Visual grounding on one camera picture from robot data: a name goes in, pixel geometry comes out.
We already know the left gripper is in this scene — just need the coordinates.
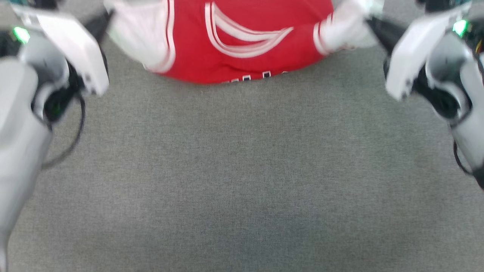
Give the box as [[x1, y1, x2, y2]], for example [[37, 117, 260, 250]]
[[0, 11, 114, 123]]

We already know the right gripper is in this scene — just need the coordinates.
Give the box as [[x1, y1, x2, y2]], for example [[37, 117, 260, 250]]
[[368, 18, 484, 121]]

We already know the red and white basketball jersey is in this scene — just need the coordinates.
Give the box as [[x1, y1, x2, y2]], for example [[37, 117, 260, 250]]
[[104, 0, 384, 84]]

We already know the grey fabric sofa cushion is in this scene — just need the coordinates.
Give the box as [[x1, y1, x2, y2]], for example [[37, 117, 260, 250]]
[[0, 0, 484, 272]]

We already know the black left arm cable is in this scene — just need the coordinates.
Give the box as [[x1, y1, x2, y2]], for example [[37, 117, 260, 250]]
[[42, 94, 87, 170]]

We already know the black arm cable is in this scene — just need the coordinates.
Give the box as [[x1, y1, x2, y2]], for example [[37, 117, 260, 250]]
[[42, 94, 87, 170], [453, 140, 473, 176]]

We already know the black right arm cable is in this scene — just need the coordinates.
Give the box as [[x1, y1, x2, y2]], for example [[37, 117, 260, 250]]
[[453, 140, 473, 176]]

